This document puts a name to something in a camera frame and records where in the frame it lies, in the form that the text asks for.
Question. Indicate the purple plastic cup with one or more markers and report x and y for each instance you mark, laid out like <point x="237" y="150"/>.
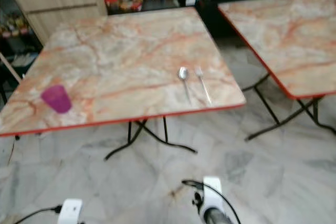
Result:
<point x="56" y="99"/>

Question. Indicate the marble pattern folding table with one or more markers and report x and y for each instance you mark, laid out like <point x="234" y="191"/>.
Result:
<point x="289" y="35"/>
<point x="126" y="66"/>

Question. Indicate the light wooden cabinet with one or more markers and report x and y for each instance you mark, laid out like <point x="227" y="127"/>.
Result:
<point x="63" y="9"/>

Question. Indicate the silver metal spoon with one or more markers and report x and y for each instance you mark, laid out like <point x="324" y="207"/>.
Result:
<point x="183" y="73"/>

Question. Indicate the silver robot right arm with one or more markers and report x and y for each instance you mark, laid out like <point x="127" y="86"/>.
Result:
<point x="217" y="217"/>

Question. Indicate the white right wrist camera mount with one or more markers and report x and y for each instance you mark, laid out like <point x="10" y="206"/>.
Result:
<point x="211" y="190"/>

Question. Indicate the silver metal fork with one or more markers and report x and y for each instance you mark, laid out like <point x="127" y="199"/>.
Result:
<point x="198" y="72"/>

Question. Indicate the black open shelf rack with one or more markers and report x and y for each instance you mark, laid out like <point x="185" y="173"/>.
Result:
<point x="14" y="45"/>

